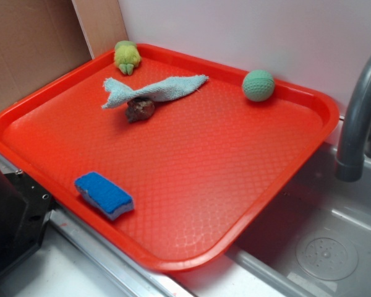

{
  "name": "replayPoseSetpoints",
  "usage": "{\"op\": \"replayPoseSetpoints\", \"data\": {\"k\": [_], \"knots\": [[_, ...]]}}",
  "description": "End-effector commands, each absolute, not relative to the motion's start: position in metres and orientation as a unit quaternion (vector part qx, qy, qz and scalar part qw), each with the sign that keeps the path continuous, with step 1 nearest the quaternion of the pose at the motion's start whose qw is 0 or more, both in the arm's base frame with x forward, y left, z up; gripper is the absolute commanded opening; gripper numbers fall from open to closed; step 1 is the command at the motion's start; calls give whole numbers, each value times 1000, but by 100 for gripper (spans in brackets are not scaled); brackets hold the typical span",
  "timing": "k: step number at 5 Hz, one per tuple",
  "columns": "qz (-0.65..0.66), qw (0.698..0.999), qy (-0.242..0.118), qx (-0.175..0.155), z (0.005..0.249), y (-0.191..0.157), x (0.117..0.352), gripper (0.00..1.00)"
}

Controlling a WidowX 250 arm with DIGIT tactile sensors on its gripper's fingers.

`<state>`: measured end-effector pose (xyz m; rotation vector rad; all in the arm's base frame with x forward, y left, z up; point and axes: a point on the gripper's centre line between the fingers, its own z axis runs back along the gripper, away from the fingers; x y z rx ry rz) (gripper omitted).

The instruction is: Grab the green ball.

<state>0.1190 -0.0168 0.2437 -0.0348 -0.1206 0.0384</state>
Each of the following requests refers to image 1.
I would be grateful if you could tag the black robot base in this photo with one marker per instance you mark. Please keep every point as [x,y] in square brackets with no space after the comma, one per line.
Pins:
[24,211]

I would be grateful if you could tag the blue sponge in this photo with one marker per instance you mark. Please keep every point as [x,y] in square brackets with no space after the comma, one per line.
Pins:
[104,195]

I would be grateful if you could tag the green dimpled ball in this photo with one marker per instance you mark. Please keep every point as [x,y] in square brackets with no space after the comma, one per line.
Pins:
[258,85]

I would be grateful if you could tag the light blue cloth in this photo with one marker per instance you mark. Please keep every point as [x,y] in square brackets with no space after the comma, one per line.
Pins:
[169,89]

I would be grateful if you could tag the brown lumpy toy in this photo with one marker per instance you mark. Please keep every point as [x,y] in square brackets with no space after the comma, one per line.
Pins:
[139,109]

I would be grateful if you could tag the grey faucet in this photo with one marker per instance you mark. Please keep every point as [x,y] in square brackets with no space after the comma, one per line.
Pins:
[355,138]

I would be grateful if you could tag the yellow green plush toy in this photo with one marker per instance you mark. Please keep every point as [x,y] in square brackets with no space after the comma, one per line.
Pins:
[126,56]

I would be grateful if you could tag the grey plastic sink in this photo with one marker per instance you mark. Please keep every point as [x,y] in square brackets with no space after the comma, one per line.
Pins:
[313,239]

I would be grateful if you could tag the brown cardboard panel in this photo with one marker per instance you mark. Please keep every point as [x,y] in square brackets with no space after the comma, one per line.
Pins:
[39,42]

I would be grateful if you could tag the red plastic tray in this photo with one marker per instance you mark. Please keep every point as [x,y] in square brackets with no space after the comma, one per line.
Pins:
[199,170]

